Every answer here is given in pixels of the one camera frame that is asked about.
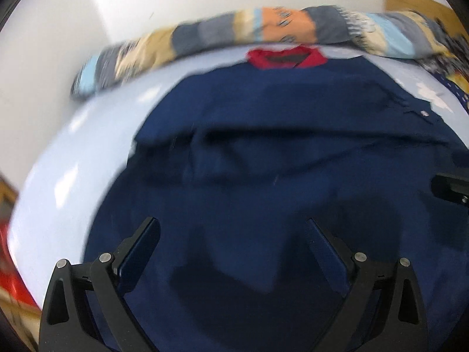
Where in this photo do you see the navy jacket with red collar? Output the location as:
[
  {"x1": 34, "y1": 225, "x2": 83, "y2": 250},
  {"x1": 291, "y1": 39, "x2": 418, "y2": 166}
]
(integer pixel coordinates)
[{"x1": 84, "y1": 57, "x2": 468, "y2": 351}]

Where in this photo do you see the red object at left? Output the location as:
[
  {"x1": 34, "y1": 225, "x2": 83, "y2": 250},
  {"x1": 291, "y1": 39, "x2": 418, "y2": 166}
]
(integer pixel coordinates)
[{"x1": 1, "y1": 221, "x2": 38, "y2": 309}]

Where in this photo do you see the patterned yellow navy cloth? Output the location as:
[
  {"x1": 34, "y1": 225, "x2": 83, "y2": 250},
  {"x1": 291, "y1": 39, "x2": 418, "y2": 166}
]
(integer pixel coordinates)
[{"x1": 419, "y1": 30, "x2": 468, "y2": 112}]

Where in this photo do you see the wooden furniture at left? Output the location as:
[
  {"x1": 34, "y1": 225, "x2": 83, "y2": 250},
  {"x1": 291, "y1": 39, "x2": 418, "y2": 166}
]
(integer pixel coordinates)
[{"x1": 0, "y1": 176, "x2": 18, "y2": 223}]

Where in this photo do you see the patchwork rolled quilt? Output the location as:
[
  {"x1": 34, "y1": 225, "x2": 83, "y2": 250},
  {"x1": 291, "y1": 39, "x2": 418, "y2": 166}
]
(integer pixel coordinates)
[{"x1": 71, "y1": 6, "x2": 449, "y2": 99}]

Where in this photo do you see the wooden headboard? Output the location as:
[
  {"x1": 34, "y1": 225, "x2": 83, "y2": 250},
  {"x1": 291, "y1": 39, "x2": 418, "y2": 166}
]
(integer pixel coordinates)
[{"x1": 384, "y1": 0, "x2": 468, "y2": 39}]

